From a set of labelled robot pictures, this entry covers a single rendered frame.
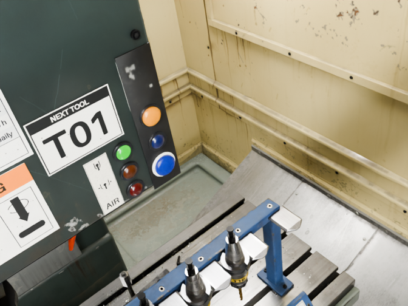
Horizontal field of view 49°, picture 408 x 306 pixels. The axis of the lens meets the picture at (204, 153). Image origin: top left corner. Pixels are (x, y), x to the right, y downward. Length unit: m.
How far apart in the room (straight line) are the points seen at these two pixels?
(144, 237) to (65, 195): 1.42
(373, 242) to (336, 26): 0.70
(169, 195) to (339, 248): 0.86
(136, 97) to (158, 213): 1.52
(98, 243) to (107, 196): 1.03
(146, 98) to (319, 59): 0.85
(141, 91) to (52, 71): 0.11
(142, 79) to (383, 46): 0.78
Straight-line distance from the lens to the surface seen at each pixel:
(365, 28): 1.20
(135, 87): 0.52
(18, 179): 0.50
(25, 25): 0.45
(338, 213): 1.59
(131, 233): 1.98
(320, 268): 1.38
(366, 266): 1.52
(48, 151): 0.50
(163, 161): 0.58
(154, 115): 0.54
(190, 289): 0.94
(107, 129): 0.52
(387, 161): 1.37
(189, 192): 2.07
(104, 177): 0.55
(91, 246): 1.59
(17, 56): 0.45
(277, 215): 1.08
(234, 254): 0.96
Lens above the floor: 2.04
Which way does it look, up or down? 40 degrees down
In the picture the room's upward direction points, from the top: 11 degrees counter-clockwise
